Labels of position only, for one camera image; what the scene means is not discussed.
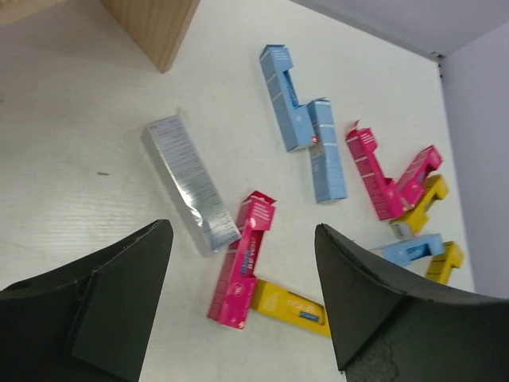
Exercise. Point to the blue toothpaste box far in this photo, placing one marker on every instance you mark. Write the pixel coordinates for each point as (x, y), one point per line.
(293, 118)

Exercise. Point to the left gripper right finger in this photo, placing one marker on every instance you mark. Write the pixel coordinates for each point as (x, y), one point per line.
(389, 324)

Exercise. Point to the yellow toothpaste box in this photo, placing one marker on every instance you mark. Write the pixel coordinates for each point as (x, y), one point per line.
(442, 266)
(280, 303)
(412, 222)

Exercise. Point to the yellow toothpaste box right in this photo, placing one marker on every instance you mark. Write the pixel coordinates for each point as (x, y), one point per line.
(412, 222)

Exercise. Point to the blue toothpaste box middle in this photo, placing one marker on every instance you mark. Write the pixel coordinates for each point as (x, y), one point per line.
(328, 175)

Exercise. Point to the blue toothpaste box near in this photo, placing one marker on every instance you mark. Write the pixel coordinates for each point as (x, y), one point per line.
(404, 252)

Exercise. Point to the pink toothpaste box centre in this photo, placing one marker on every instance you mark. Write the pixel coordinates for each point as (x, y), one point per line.
(383, 192)

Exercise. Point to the pink toothpaste box left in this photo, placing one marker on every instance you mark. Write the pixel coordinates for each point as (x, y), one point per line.
(237, 281)

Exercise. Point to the yellow toothpaste box near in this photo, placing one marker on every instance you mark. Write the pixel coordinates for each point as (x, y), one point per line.
(442, 266)

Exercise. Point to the wooden two-tier shelf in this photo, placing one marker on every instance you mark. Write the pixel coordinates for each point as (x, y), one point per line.
(133, 34)

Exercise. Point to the pink toothpaste box right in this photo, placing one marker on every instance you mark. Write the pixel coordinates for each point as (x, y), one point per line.
(411, 183)

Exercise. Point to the pink toothpaste box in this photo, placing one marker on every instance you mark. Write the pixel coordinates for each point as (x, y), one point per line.
(383, 192)
(237, 281)
(411, 183)

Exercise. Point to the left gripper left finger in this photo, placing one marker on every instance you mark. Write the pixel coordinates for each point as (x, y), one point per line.
(91, 319)

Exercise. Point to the yellow toothpaste box front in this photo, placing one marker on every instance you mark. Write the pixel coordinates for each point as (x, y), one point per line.
(280, 303)

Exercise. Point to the blue toothpaste box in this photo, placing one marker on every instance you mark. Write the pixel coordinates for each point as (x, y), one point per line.
(293, 118)
(328, 175)
(404, 252)

